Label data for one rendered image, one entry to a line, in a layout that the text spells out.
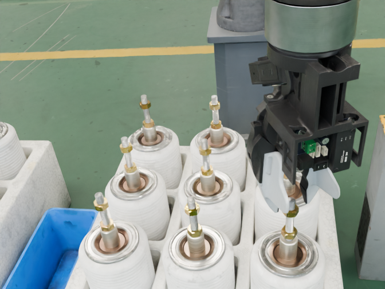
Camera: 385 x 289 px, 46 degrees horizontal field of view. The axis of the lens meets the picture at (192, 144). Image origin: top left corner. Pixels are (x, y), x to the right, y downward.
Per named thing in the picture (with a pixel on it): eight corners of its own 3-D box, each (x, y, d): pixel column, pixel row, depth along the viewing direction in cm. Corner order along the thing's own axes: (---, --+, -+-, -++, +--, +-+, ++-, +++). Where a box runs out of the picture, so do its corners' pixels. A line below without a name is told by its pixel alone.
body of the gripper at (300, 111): (289, 191, 42) (295, 75, 35) (252, 140, 48) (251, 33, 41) (362, 171, 43) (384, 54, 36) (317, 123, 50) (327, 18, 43)
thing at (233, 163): (246, 233, 85) (244, 158, 74) (195, 231, 86) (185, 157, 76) (247, 198, 93) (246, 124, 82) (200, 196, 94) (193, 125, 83)
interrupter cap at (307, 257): (285, 223, 63) (285, 220, 62) (330, 256, 58) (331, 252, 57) (246, 254, 59) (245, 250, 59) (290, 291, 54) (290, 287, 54)
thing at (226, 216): (248, 280, 77) (246, 203, 66) (192, 290, 76) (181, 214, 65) (235, 237, 84) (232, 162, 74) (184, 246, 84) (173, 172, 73)
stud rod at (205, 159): (211, 182, 68) (208, 141, 64) (205, 183, 68) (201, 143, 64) (210, 177, 69) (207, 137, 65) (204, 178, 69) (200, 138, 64)
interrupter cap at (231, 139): (238, 156, 75) (238, 152, 75) (192, 155, 76) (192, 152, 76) (240, 129, 81) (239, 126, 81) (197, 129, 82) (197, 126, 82)
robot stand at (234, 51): (217, 105, 134) (212, 6, 116) (282, 104, 132) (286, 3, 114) (214, 144, 120) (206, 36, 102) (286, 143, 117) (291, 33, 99)
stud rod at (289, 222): (284, 246, 57) (286, 202, 52) (284, 239, 57) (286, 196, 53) (293, 246, 56) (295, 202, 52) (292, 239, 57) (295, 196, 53)
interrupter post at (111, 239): (112, 253, 61) (106, 236, 59) (100, 244, 62) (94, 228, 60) (124, 241, 63) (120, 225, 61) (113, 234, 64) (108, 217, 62)
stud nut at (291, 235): (281, 239, 55) (281, 234, 55) (280, 229, 57) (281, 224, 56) (297, 239, 55) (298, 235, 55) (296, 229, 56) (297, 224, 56)
